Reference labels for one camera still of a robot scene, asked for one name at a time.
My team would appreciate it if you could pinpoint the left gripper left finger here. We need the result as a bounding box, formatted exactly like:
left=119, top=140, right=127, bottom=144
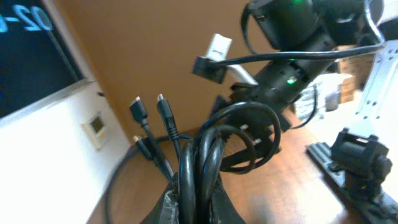
left=141, top=177, right=180, bottom=224

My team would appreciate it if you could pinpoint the right camera cable black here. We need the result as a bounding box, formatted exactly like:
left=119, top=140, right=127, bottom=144
left=205, top=41, right=386, bottom=67

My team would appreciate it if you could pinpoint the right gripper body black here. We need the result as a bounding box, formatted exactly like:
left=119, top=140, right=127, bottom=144
left=211, top=59, right=333, bottom=131

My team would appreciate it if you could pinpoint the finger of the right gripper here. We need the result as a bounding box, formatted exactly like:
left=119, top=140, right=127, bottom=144
left=214, top=96, right=292, bottom=171

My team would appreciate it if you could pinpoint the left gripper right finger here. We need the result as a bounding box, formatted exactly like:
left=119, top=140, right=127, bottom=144
left=211, top=178, right=246, bottom=224

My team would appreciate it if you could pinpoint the wall thermostat panel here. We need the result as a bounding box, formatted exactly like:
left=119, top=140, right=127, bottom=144
left=81, top=111, right=109, bottom=150

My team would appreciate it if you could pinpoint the dark wall screen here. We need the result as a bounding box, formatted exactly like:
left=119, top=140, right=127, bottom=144
left=1, top=0, right=84, bottom=117

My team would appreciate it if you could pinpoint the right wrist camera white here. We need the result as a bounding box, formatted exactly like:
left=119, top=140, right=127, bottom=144
left=192, top=34, right=258, bottom=86

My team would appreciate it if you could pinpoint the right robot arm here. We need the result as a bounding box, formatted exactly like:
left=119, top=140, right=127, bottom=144
left=210, top=0, right=391, bottom=199

